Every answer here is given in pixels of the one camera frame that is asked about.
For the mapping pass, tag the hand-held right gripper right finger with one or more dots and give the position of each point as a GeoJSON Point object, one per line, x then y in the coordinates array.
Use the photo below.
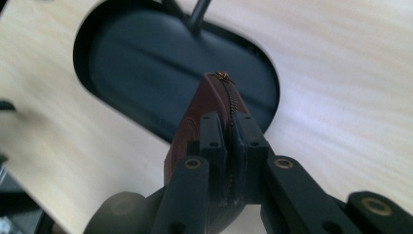
{"type": "Point", "coordinates": [255, 143]}

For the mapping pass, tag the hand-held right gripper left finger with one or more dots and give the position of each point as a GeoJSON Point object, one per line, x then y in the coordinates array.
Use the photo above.
{"type": "Point", "coordinates": [212, 139]}

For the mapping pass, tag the brown zip pouch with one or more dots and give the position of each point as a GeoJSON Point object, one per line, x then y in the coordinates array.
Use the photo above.
{"type": "Point", "coordinates": [207, 100]}

